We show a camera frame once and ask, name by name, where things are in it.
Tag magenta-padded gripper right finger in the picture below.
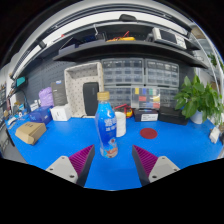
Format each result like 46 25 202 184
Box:
131 144 181 187

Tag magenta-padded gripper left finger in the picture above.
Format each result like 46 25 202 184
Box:
45 144 96 188

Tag blue drink bottle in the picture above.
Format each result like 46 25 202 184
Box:
94 91 119 159

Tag flat round red coaster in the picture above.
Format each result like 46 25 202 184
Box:
139 127 158 140

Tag brown cardboard box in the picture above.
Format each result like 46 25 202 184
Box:
14 121 48 146

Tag black case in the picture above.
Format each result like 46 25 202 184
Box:
157 106 189 126

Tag black box with white label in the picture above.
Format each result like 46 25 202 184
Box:
133 108 160 123

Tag blue box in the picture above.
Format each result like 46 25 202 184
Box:
28 106 53 125

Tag white ribbed cup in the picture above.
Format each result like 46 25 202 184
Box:
114 111 127 138

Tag small white adapter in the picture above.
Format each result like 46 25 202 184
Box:
209 126 222 144

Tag grey small-parts drawer cabinet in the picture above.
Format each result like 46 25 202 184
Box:
159 87 180 108
100 58 145 87
144 58 180 88
103 85 133 108

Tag clear organizer box, coloured parts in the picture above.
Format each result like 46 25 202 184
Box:
130 86 161 110

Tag purple bag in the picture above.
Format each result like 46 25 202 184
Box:
38 86 55 108

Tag dark grey box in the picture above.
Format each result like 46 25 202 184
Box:
50 80 69 107

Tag green potted plant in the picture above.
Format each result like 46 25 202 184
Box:
173 74 224 126

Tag white perforated tray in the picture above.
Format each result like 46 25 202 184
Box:
63 61 105 118

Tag dark overhead shelf unit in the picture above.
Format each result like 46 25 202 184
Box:
9 9 211 81

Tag white metal shelf unit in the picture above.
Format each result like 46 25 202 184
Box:
194 26 224 98

